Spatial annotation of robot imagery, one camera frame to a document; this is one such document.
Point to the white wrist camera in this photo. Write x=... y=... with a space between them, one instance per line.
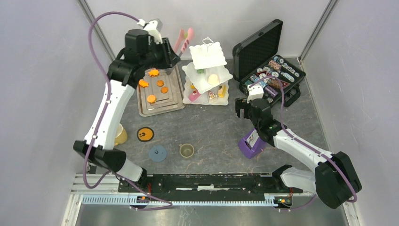
x=254 y=92
x=153 y=27

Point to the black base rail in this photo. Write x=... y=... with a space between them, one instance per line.
x=209 y=187

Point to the orange macaron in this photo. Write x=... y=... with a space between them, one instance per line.
x=160 y=83
x=164 y=90
x=151 y=99

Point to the white three-tier cake stand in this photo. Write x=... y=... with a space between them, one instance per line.
x=209 y=56

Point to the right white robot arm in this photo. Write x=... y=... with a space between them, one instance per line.
x=330 y=176

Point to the olive green cup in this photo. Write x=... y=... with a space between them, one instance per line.
x=186 y=150

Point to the purple card shuffler box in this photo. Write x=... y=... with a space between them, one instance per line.
x=251 y=144

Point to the orange fish cookie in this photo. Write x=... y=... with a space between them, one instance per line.
x=153 y=73
x=142 y=83

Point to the white sprinkle cake slice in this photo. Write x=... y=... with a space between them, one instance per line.
x=212 y=97

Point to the pink layered cake slice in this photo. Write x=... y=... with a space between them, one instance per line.
x=194 y=95

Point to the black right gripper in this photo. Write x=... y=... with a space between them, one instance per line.
x=242 y=103

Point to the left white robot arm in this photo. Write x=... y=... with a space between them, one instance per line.
x=98 y=145

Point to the silver metal tray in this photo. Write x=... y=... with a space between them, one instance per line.
x=171 y=101

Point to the black poker chip case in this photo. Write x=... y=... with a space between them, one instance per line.
x=256 y=59

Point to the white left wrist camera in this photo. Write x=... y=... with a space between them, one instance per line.
x=153 y=27

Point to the yellow rectangular cake slice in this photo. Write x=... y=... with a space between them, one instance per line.
x=221 y=91

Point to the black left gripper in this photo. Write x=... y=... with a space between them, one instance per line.
x=169 y=58

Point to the yellow smiley coaster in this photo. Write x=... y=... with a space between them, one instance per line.
x=145 y=134

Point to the cream round cake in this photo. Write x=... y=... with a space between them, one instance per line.
x=213 y=79

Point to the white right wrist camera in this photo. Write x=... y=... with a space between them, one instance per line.
x=254 y=92

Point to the blue round coaster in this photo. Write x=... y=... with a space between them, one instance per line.
x=157 y=153

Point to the brown poker chip stack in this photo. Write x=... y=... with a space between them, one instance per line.
x=275 y=84

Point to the cream yellow-handled mug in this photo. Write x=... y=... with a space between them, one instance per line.
x=121 y=135

